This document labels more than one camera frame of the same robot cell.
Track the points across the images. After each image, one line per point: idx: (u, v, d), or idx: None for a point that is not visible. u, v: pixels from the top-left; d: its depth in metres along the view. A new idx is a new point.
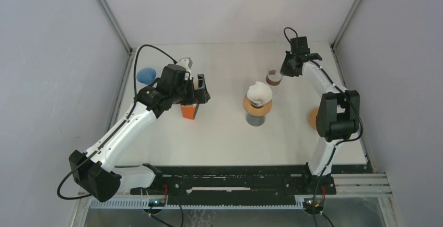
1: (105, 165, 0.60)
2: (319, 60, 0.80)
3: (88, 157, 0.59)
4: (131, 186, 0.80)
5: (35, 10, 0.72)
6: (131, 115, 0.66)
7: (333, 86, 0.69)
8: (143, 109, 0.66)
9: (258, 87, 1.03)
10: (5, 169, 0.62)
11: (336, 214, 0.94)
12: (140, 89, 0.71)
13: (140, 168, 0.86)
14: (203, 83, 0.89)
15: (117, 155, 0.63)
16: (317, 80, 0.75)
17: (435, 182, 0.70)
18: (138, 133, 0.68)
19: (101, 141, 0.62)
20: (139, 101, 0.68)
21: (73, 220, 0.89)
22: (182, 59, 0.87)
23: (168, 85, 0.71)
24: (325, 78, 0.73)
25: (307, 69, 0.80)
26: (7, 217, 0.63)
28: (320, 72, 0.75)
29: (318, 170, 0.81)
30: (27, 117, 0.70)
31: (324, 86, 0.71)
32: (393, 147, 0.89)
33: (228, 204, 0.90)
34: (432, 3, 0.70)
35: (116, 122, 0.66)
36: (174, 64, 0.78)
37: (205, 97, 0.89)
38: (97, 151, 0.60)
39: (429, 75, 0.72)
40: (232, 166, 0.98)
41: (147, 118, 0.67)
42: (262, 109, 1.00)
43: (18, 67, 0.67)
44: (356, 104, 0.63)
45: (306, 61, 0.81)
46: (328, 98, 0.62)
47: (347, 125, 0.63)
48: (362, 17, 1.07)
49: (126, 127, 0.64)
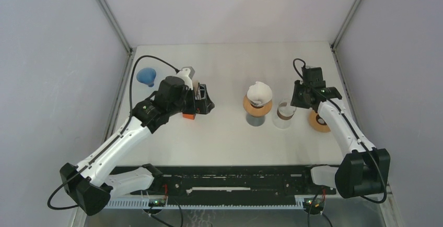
1: (94, 180, 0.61)
2: (339, 99, 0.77)
3: (78, 171, 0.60)
4: (127, 191, 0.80)
5: (35, 11, 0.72)
6: (125, 130, 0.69)
7: (359, 142, 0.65)
8: (138, 125, 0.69)
9: (258, 87, 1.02)
10: (4, 169, 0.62)
11: (336, 215, 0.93)
12: (138, 103, 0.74)
13: (132, 174, 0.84)
14: (205, 93, 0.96)
15: (107, 170, 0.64)
16: (337, 127, 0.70)
17: (435, 182, 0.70)
18: (131, 147, 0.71)
19: (93, 155, 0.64)
20: (135, 116, 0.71)
21: (73, 220, 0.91)
22: (184, 69, 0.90)
23: (164, 99, 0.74)
24: (348, 128, 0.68)
25: (325, 109, 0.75)
26: (7, 217, 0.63)
28: (341, 117, 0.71)
29: (322, 184, 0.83)
30: (27, 117, 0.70)
31: (347, 139, 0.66)
32: (393, 148, 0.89)
33: (228, 204, 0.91)
34: (433, 3, 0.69)
35: (109, 137, 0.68)
36: (172, 76, 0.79)
37: (207, 108, 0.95)
38: (88, 166, 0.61)
39: (429, 75, 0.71)
40: (232, 166, 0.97)
41: (141, 134, 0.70)
42: (262, 109, 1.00)
43: (18, 67, 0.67)
44: (383, 165, 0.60)
45: (323, 99, 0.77)
46: (353, 160, 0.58)
47: (370, 185, 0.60)
48: (362, 18, 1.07)
49: (118, 143, 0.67)
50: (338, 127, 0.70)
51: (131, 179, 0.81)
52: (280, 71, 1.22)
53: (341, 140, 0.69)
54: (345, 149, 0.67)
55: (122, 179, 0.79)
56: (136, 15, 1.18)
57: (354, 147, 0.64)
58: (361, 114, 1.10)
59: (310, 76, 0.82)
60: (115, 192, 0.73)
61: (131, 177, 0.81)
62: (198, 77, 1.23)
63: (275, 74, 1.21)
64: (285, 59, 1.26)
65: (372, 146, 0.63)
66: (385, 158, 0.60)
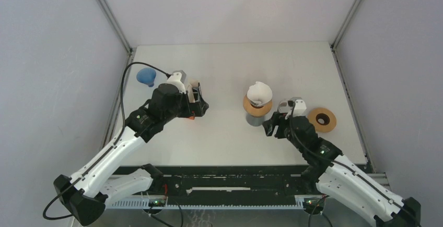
1: (88, 192, 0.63)
2: (342, 157, 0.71)
3: (71, 183, 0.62)
4: (123, 196, 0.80)
5: (35, 11, 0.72)
6: (118, 141, 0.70)
7: (389, 201, 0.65)
8: (131, 135, 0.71)
9: (258, 87, 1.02)
10: (3, 169, 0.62)
11: (336, 215, 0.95)
12: (131, 112, 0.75)
13: (128, 177, 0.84)
14: (199, 96, 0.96)
15: (101, 182, 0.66)
16: (361, 191, 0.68)
17: (436, 182, 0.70)
18: (126, 157, 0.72)
19: (86, 167, 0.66)
20: (129, 124, 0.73)
21: (73, 220, 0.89)
22: (175, 73, 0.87)
23: (156, 108, 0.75)
24: (371, 188, 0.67)
25: (337, 174, 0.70)
26: (7, 218, 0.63)
28: (358, 178, 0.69)
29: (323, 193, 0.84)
30: (27, 116, 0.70)
31: (378, 202, 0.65)
32: (392, 148, 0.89)
33: (229, 204, 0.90)
34: (432, 3, 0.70)
35: (103, 148, 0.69)
36: (164, 85, 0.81)
37: (201, 109, 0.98)
38: (82, 177, 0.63)
39: (429, 75, 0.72)
40: (233, 166, 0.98)
41: (134, 144, 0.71)
42: (262, 109, 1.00)
43: (18, 66, 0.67)
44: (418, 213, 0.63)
45: (328, 163, 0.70)
46: None
47: None
48: (361, 18, 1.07)
49: (112, 154, 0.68)
50: (363, 192, 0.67)
51: (127, 184, 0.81)
52: (280, 71, 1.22)
53: (369, 200, 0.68)
54: (378, 211, 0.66)
55: (118, 184, 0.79)
56: (136, 14, 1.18)
57: (391, 211, 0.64)
58: (361, 114, 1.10)
59: (304, 135, 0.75)
60: (111, 201, 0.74)
61: (127, 182, 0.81)
62: (198, 78, 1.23)
63: (275, 74, 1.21)
64: (284, 59, 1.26)
65: (398, 199, 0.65)
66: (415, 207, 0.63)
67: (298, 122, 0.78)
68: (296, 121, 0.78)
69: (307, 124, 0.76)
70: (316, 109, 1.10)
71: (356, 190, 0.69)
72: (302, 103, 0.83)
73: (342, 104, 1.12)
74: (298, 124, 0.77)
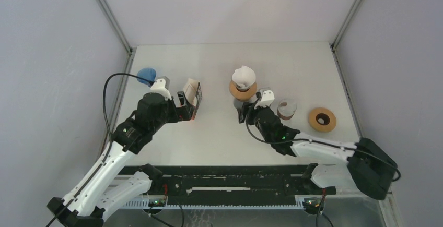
1: (82, 212, 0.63)
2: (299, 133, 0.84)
3: (65, 205, 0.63)
4: (123, 204, 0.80)
5: (35, 11, 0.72)
6: (107, 157, 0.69)
7: (344, 150, 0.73)
8: (118, 151, 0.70)
9: (243, 70, 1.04)
10: (3, 170, 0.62)
11: (336, 215, 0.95)
12: (118, 125, 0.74)
13: (126, 183, 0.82)
14: (185, 100, 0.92)
15: (95, 200, 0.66)
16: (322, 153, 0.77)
17: (437, 183, 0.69)
18: (117, 172, 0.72)
19: (79, 188, 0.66)
20: (116, 140, 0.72)
21: None
22: (159, 80, 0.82)
23: (144, 119, 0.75)
24: (324, 146, 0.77)
25: (299, 148, 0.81)
26: (8, 219, 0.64)
28: (314, 144, 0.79)
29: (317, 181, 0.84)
30: (27, 117, 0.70)
31: (334, 154, 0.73)
32: (393, 149, 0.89)
33: (228, 204, 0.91)
34: (432, 3, 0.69)
35: (93, 166, 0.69)
36: (148, 94, 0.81)
37: (188, 113, 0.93)
38: (74, 199, 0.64)
39: (429, 75, 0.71)
40: (232, 166, 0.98)
41: (123, 158, 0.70)
42: (245, 93, 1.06)
43: (18, 67, 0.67)
44: (373, 149, 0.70)
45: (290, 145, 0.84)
46: (353, 165, 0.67)
47: (389, 169, 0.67)
48: (362, 19, 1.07)
49: (102, 172, 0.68)
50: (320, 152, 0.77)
51: (125, 192, 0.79)
52: (280, 71, 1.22)
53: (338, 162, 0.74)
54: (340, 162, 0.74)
55: (116, 192, 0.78)
56: (136, 15, 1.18)
57: (346, 156, 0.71)
58: (361, 114, 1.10)
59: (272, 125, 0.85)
60: (109, 211, 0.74)
61: (125, 190, 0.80)
62: (198, 78, 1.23)
63: (275, 74, 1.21)
64: (285, 59, 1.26)
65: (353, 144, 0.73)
66: (367, 145, 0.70)
67: (265, 115, 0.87)
68: (264, 115, 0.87)
69: (274, 117, 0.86)
70: (316, 109, 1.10)
71: (317, 156, 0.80)
72: (269, 96, 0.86)
73: (342, 104, 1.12)
74: (266, 119, 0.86)
